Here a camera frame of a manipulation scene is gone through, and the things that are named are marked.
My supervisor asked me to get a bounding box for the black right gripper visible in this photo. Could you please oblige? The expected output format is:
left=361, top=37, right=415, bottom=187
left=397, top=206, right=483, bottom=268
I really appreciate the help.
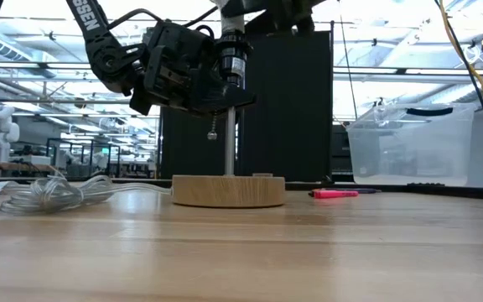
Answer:
left=220, top=0, right=326, bottom=35

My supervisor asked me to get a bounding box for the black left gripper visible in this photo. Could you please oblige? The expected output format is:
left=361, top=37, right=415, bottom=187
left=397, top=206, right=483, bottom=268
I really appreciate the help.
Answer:
left=130, top=19, right=257, bottom=117

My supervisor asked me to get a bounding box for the white lightbulb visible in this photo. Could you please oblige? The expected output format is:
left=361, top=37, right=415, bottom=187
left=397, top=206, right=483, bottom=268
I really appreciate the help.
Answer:
left=210, top=0, right=247, bottom=38

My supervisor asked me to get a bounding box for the wooden base lamp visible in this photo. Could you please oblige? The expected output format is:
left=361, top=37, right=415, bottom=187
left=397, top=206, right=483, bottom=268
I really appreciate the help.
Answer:
left=170, top=33, right=287, bottom=210

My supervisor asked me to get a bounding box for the black partition panel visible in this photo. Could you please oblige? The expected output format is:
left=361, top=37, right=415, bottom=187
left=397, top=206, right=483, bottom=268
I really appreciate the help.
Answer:
left=159, top=29, right=335, bottom=183

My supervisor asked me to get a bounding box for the pink highlighter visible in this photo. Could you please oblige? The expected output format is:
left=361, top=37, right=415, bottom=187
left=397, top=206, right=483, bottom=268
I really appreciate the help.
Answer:
left=308, top=188, right=360, bottom=200

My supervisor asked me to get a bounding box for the clear plastic storage bin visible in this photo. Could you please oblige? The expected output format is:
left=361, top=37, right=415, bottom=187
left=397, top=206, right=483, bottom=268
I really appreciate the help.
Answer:
left=345, top=102, right=476, bottom=188

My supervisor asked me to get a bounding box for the clear lamp power cord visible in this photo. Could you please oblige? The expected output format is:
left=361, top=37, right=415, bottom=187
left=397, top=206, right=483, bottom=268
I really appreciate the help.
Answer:
left=0, top=174, right=174, bottom=216

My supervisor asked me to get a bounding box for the yellow cable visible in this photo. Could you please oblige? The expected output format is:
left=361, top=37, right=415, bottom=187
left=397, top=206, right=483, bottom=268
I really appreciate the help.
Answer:
left=436, top=0, right=483, bottom=146

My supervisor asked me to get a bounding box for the black aluminium table frame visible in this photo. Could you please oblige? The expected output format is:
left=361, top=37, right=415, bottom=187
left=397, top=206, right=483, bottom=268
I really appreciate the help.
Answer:
left=0, top=175, right=483, bottom=202

